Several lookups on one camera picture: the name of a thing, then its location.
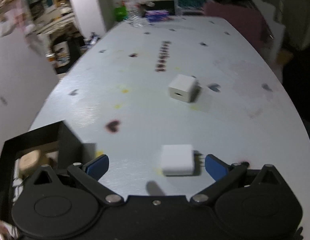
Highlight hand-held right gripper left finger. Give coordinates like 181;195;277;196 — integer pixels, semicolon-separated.
24;154;124;206

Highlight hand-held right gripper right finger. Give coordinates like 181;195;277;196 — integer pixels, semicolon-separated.
189;154;293;207

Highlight black box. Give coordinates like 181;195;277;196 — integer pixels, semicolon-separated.
0;120;96;222

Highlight white pronged charger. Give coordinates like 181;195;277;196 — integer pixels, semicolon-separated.
161;144;203;176

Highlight beige earbuds case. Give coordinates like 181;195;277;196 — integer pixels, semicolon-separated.
19;151;48;176

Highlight white cube charger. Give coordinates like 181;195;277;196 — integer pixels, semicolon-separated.
168;74;201;104

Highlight black chair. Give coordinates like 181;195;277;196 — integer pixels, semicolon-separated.
282;44;310;157

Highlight cartoon print bag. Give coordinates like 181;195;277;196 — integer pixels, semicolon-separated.
50;39;72;68

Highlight maroon chair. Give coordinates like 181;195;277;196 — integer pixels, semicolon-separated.
203;1;268;53

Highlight green bag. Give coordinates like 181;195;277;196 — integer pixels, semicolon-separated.
113;3;128;22

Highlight clear water bottle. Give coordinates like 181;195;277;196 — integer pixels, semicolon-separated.
127;2;143;27

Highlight blue tissue pack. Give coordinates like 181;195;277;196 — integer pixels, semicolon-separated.
146;9;170;22

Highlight teal sign board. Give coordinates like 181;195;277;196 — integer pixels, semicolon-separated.
176;0;205;16

